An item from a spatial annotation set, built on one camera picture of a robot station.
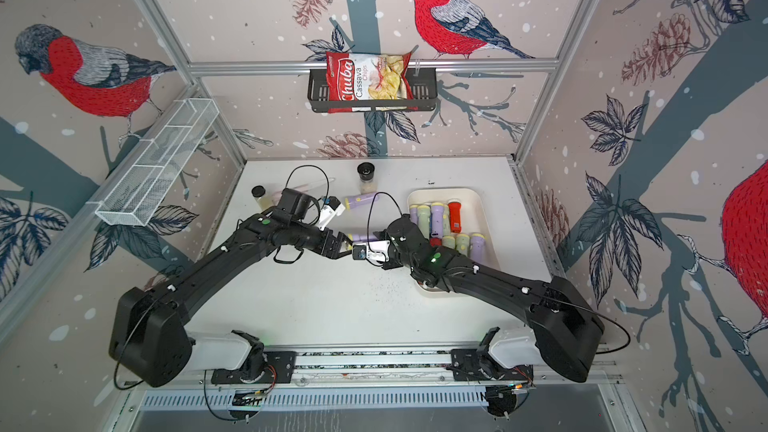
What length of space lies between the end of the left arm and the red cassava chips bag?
37cm

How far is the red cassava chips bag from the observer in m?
0.87

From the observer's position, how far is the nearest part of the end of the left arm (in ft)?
2.16

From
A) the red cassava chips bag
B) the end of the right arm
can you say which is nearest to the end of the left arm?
the end of the right arm

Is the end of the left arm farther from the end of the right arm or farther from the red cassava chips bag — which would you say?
the red cassava chips bag
